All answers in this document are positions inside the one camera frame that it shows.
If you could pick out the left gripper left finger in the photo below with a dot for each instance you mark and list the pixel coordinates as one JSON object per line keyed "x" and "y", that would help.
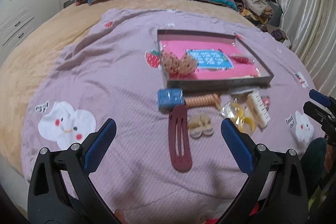
{"x": 49, "y": 201}

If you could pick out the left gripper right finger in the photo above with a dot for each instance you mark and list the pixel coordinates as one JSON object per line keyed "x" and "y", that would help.
{"x": 275, "y": 190}

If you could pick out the pink fluffy hair clip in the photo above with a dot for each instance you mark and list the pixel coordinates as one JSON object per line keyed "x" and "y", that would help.
{"x": 266, "y": 101}

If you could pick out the cream claw hair clip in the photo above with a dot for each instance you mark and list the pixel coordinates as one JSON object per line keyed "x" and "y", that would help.
{"x": 258, "y": 109}

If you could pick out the yellow rings clear bag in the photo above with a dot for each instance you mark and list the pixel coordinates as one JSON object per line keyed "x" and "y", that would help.
{"x": 240, "y": 116}

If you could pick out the clear bag red earrings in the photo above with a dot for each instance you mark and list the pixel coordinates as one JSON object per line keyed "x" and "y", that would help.
{"x": 242, "y": 59}

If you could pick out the maroon snap hair clip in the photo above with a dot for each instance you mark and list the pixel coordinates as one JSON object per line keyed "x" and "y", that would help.
{"x": 179, "y": 145}

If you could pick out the beige pearl hair clip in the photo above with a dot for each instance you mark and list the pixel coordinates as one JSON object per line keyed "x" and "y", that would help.
{"x": 199, "y": 125}

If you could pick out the blue small packet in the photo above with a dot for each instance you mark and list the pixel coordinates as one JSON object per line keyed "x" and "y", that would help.
{"x": 167, "y": 99}

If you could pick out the dotted mesh hair bow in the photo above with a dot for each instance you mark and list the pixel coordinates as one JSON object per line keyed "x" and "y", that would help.
{"x": 183, "y": 66}

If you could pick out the white card clear bag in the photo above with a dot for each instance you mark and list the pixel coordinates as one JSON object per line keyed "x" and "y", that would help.
{"x": 243, "y": 90}

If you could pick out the green sleeve right forearm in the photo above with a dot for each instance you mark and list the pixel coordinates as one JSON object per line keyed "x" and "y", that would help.
{"x": 312, "y": 162}

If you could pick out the bag of clothes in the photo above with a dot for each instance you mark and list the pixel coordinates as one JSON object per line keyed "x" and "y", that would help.
{"x": 277, "y": 33}

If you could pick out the cream curtain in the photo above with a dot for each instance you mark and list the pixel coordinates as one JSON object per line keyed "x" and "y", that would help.
{"x": 310, "y": 26}

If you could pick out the pink book in tray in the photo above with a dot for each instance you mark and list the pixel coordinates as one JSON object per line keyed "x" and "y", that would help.
{"x": 213, "y": 58}

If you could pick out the pile of clothes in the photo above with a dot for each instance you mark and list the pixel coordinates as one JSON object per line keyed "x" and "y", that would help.
{"x": 260, "y": 11}

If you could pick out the beige bed sheet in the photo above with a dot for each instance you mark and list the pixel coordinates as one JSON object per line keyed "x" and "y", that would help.
{"x": 29, "y": 63}

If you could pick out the shallow grey tray box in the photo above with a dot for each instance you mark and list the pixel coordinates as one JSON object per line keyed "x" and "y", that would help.
{"x": 212, "y": 85}

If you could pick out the lilac strawberry blanket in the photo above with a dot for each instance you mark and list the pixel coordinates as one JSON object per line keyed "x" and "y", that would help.
{"x": 108, "y": 75}

